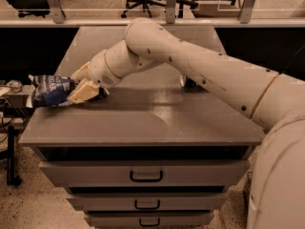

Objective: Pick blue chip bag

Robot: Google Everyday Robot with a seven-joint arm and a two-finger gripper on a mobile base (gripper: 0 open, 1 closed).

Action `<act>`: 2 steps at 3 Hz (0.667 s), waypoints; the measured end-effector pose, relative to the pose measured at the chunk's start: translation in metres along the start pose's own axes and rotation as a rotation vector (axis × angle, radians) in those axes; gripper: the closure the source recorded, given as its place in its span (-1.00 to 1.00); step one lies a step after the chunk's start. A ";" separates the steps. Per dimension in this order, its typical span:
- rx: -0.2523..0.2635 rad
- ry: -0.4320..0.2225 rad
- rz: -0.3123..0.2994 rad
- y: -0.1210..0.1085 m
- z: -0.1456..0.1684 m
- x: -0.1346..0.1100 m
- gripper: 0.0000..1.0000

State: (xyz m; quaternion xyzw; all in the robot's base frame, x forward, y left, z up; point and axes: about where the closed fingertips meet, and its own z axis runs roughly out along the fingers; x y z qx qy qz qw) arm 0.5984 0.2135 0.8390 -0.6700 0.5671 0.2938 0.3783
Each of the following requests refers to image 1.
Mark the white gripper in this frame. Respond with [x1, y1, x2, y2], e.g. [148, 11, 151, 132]
[68, 50, 121, 104]

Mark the large blue Kettle chip bag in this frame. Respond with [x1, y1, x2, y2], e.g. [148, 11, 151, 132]
[26, 73, 110, 109]

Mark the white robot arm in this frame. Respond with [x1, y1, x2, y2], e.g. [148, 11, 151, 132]
[69, 18, 305, 229]

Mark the glass railing with metal posts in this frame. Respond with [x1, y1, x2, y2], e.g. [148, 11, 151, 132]
[0, 0, 305, 26]

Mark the top grey drawer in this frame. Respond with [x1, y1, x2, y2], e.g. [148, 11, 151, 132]
[39, 160, 250, 187]

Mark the grey drawer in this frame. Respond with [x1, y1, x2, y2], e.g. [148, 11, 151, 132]
[85, 212, 214, 228]
[39, 160, 250, 187]
[68, 192, 227, 212]

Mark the grey drawer cabinet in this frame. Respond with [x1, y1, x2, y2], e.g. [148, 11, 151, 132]
[18, 25, 267, 229]

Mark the blue Pepsi soda can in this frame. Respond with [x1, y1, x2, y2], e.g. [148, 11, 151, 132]
[180, 74, 196, 89]

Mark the black office chair centre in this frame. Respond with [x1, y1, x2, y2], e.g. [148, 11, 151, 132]
[121, 0, 198, 23]

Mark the black metal stand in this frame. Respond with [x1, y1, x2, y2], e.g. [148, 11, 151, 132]
[7, 126, 22, 186]

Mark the middle grey drawer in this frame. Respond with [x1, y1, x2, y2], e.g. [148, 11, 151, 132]
[68, 192, 227, 212]

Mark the bottom grey drawer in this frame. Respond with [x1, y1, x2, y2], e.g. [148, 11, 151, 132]
[85, 212, 214, 228]

